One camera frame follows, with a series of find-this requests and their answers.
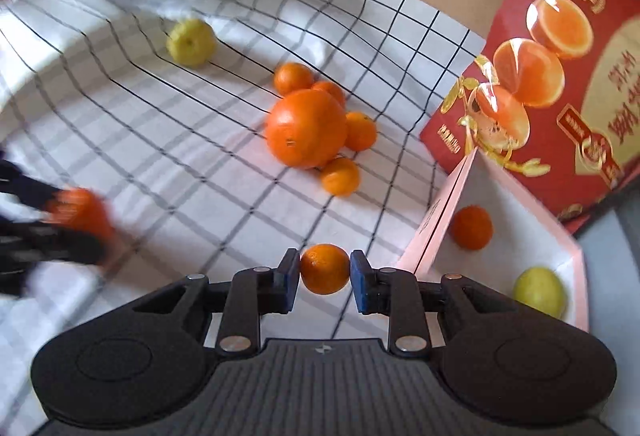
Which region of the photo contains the white checked cloth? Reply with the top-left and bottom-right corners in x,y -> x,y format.
0,0 -> 487,436

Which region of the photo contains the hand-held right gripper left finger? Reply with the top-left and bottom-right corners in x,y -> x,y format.
131,249 -> 301,358

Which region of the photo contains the red orange-print carton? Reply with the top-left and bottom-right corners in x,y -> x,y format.
419,0 -> 640,237

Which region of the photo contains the pink cardboard box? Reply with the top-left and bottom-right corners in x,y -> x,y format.
394,149 -> 590,333

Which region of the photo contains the yellow-green lemon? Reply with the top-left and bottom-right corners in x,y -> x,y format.
166,18 -> 217,69
513,267 -> 568,318

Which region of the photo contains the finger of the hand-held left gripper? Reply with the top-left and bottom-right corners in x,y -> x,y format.
0,160 -> 66,217
0,221 -> 107,297

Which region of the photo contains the small orange mandarin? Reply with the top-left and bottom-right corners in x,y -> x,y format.
344,111 -> 378,152
311,81 -> 347,109
320,157 -> 361,196
448,205 -> 494,251
299,243 -> 351,296
45,187 -> 119,248
273,62 -> 316,97

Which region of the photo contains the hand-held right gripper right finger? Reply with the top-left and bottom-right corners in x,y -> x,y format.
350,249 -> 522,358

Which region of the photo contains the large orange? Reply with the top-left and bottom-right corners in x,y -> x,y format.
265,89 -> 349,169

